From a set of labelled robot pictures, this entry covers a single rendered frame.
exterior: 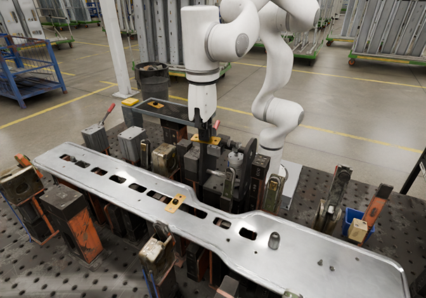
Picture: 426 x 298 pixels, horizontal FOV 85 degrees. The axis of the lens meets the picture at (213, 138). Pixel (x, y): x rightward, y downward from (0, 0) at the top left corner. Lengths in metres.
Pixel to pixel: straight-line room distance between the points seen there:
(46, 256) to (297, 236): 0.99
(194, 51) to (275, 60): 0.47
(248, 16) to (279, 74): 0.46
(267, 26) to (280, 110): 0.33
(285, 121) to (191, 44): 0.60
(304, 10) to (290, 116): 0.39
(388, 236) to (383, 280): 0.57
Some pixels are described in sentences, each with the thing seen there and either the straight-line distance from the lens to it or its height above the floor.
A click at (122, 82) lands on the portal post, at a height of 0.25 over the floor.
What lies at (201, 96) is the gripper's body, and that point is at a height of 1.40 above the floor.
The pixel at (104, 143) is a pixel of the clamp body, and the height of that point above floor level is 0.97.
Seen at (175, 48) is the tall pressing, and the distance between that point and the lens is 5.23.
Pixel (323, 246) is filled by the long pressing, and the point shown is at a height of 1.00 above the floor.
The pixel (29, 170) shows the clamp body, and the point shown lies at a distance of 1.12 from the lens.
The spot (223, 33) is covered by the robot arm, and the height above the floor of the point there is 1.55.
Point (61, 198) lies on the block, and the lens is 0.96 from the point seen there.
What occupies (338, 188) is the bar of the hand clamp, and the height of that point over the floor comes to 1.14.
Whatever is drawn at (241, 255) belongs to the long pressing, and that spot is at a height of 1.00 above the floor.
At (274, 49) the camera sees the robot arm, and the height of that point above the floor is 1.44.
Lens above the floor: 1.62
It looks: 32 degrees down
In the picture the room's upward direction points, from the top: straight up
